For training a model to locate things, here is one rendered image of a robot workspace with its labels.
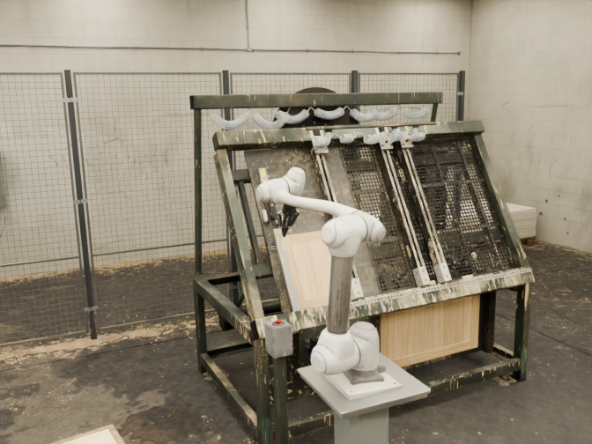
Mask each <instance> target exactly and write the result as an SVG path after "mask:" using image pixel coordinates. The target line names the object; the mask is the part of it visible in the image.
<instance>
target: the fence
mask: <svg viewBox="0 0 592 444"><path fill-rule="evenodd" d="M263 169H264V171H265V174H266V176H264V177H262V175H261V171H260V170H263ZM256 172H257V175H258V180H259V183H260V184H262V183H263V180H267V181H268V176H267V173H266V169H265V168H258V169H257V171H256ZM264 204H265V208H266V211H267V214H268V218H269V223H270V230H271V233H272V237H273V239H275V242H276V245H277V250H276V252H277V259H278V262H279V266H280V269H281V273H282V277H283V281H284V285H285V291H286V295H287V299H288V302H289V306H290V309H291V312H293V311H298V310H300V304H299V300H298V296H297V293H296V289H295V285H294V282H293V278H292V272H291V268H290V264H289V261H288V257H287V253H286V250H285V244H284V240H283V236H282V233H281V229H280V228H277V229H273V226H272V223H271V220H270V213H269V209H268V204H267V203H264Z"/></svg>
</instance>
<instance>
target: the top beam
mask: <svg viewBox="0 0 592 444"><path fill-rule="evenodd" d="M436 123H437V124H435V125H423V126H419V128H416V130H418V133H419V132H424V133H425V136H426V138H425V140H428V139H444V138H459V137H471V136H472V135H475V134H482V133H483V132H485V128H484V125H483V123H482V121H459V122H436ZM360 132H361V133H362V134H363V135H364V136H366V135H370V136H372V135H374V134H376V131H375V128H364V129H333V130H332V132H329V133H330V134H329V135H331V136H332V135H333V134H334V135H333V137H332V138H331V139H330V143H329V145H338V144H343V143H341V142H340V139H339V138H340V137H338V136H336V135H335V134H337V135H339V136H341V135H343V134H350V133H351V134H353V135H354V136H355V135H356V134H358V133H359V134H358V135H357V136H355V137H354V141H353V142H352V143H349V144H365V143H364V137H363V136H362V135H361V134H360ZM308 135H309V136H310V133H309V130H306V128H292V129H252V130H230V131H216V132H215V134H214V136H213V138H212V142H213V147H214V151H215V152H216V151H217V149H218V148H226V151H227V152H231V151H246V150H261V149H277V148H293V147H308V146H313V143H312V139H311V138H310V137H309V136H308ZM376 135H377V134H376Z"/></svg>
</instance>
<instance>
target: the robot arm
mask: <svg viewBox="0 0 592 444"><path fill-rule="evenodd" d="M305 178H306V176H305V172H304V171H303V170H302V169H301V168H298V167H292V168H291V169H290V170H289V172H288V173H287V175H285V176H284V177H283V178H280V179H274V180H270V181H266V182H264V183H262V184H260V185H259V186H258V187H257V190H256V196H257V198H258V199H259V200H260V201H261V202H264V203H273V204H284V205H283V209H282V211H278V212H277V214H278V217H279V224H280V226H282V235H283V237H285V236H286V232H288V230H289V228H290V226H293V224H294V222H295V220H296V218H297V217H298V216H299V214H300V213H299V211H297V210H296V209H297V207H299V208H303V209H308V210H312V211H321V212H326V213H329V214H332V215H335V216H337V218H333V219H331V220H330V221H328V222H327V223H326V224H325V225H324V226H323V227H322V231H321V237H322V241H323V243H324V244H325V245H326V246H327V247H328V249H329V253H330V254H331V267H330V281H329V306H328V320H327V328H326V329H324V330H323V331H322V333H321V335H320V338H319V340H318V342H317V345H316V346H315V347H314V349H313V350H312V353H311V364H312V366H313V368H314V370H315V371H316V372H318V373H321V374H325V375H334V374H340V373H343V374H344V375H345V376H346V378H347V379H348V380H349V381H350V384H351V385H357V384H360V383H368V382H376V381H384V380H385V378H384V377H383V376H382V375H380V373H383V372H385V371H386V367H385V366H377V365H378V359H379V350H380V340H379V335H378V332H377V330H376V328H375V327H374V325H373V324H371V323H369V322H356V323H354V324H353V325H352V326H351V327H350V328H349V330H348V322H349V311H350V299H351V287H352V265H353V257H354V256H355V254H356V253H357V250H358V248H359V244H360V242H367V241H371V242H379V241H381V240H382V239H383V238H384V236H385V234H386V230H385V227H384V226H383V224H382V223H381V222H380V221H379V220H378V219H377V218H375V217H373V216H371V215H370V214H368V213H366V212H363V211H360V210H357V209H353V208H351V207H348V206H345V205H342V204H340V203H334V202H331V201H325V200H319V199H313V198H306V197H300V195H301V193H302V191H303V189H304V186H305ZM282 213H283V214H284V219H283V224H282V216H281V215H282ZM293 214H294V215H293ZM292 215H293V217H292ZM287 218H288V219H287ZM286 220H287V223H286Z"/></svg>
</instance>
